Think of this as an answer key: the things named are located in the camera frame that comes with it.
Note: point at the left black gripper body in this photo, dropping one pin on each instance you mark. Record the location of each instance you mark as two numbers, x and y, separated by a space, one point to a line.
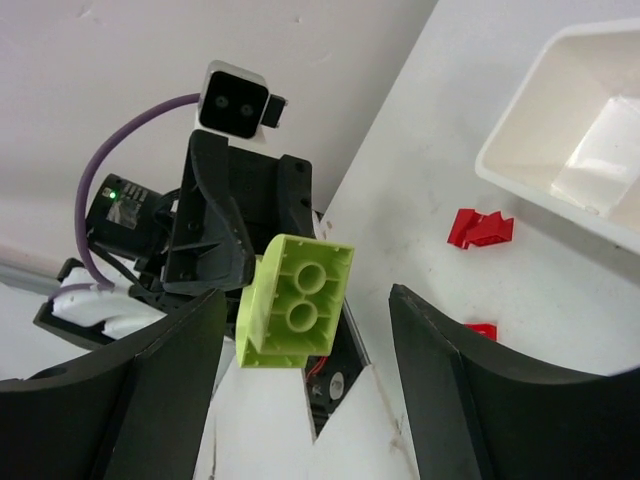
273 195

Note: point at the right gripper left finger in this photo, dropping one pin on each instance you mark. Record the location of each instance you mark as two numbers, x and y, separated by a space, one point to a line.
133 409

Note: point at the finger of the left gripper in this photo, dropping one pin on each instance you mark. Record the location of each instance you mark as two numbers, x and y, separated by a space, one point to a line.
210 247

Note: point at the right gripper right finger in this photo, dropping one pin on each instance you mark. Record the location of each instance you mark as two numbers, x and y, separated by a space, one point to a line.
480 410

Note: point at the lime green lego brick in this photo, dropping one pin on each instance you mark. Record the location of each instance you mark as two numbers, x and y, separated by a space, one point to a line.
291 310

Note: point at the red curved lego piece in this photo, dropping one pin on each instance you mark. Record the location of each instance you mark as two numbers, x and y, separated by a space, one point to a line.
472 228

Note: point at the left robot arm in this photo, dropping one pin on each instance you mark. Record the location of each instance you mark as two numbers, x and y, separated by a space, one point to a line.
163 250

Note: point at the small red lego brick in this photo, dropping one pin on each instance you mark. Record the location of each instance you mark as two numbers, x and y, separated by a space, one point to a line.
488 330

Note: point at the white divided sorting tray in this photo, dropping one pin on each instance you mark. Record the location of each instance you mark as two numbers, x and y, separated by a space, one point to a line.
568 141

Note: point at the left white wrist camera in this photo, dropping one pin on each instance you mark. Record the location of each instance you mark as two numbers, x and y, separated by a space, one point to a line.
237 103

